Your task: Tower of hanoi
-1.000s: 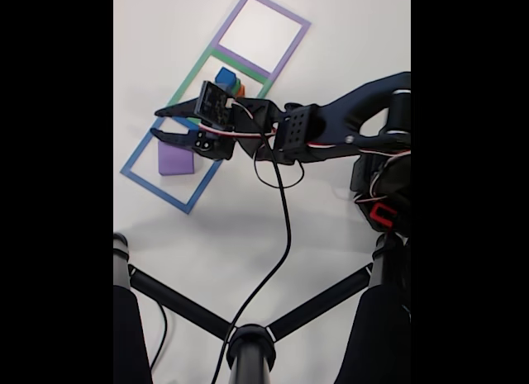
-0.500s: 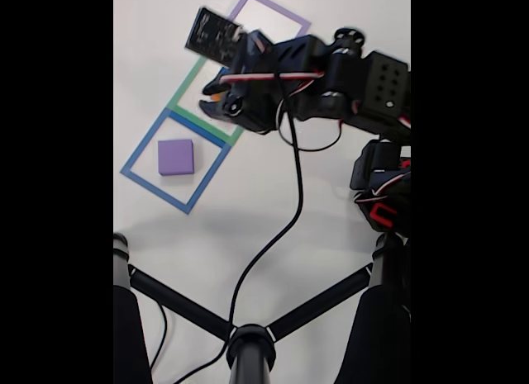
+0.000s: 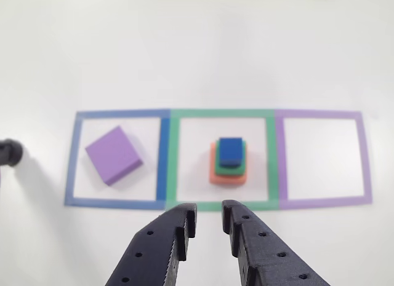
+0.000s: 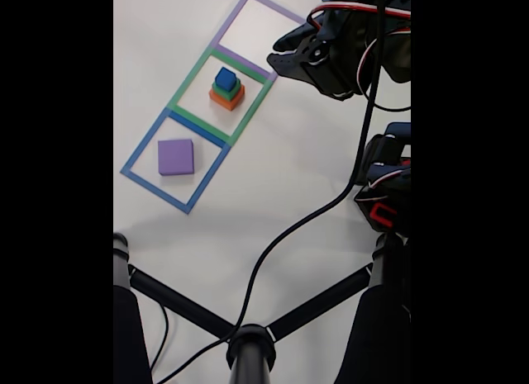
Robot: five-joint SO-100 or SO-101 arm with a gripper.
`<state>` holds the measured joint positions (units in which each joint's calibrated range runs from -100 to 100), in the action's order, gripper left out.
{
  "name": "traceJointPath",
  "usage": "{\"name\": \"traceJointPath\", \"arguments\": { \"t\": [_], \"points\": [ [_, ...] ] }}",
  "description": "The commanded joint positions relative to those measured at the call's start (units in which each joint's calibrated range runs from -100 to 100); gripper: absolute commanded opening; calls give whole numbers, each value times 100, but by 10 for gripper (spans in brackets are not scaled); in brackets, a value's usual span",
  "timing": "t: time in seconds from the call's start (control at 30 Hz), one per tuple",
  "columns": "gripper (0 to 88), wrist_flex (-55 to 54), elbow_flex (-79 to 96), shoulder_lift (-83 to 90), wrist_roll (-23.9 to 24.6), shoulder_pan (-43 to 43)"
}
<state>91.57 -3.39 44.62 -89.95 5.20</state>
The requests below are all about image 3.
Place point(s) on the orange cube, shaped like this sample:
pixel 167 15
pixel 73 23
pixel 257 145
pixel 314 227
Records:
pixel 227 180

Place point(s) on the green cube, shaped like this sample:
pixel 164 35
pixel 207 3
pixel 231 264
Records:
pixel 244 166

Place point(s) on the large purple cube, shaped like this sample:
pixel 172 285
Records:
pixel 112 153

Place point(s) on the small blue cube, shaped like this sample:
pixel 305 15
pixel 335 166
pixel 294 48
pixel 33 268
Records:
pixel 231 150

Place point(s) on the black tripod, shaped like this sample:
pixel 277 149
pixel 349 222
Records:
pixel 10 152

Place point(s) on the green square frame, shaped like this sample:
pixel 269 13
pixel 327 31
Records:
pixel 172 163

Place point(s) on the purple square frame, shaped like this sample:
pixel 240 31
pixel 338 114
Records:
pixel 281 163

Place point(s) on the blue square frame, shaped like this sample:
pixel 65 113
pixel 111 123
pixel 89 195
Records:
pixel 70 163

